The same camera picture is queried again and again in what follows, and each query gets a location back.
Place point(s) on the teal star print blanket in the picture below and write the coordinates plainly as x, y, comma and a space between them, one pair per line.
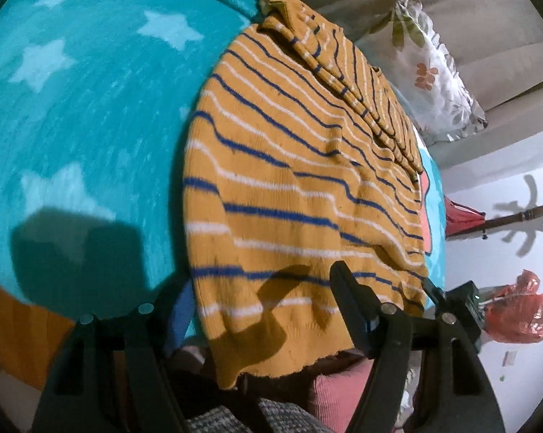
95, 121

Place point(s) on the white floral ruffled pillow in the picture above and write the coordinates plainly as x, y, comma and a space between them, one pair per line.
433, 76

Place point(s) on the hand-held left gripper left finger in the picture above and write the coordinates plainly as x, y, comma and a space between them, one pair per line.
118, 370

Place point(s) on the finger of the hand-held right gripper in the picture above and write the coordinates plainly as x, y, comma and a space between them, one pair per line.
435, 295

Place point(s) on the orange cloth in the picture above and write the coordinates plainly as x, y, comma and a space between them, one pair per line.
18, 329

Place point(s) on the pink ribbed cloth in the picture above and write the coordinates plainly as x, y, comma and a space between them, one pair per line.
339, 392

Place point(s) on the wooden coat rack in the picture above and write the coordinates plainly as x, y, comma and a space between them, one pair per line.
519, 217

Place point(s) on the yellow striped knit sweater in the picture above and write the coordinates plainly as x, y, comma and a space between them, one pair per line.
289, 198

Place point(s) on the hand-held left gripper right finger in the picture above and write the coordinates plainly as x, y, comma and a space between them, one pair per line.
368, 324

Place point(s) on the red plastic bag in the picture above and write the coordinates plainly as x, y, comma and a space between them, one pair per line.
521, 311

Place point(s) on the grey checked cloth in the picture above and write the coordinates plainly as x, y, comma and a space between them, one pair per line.
271, 417

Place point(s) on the red cloth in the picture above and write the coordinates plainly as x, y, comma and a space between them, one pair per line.
460, 214

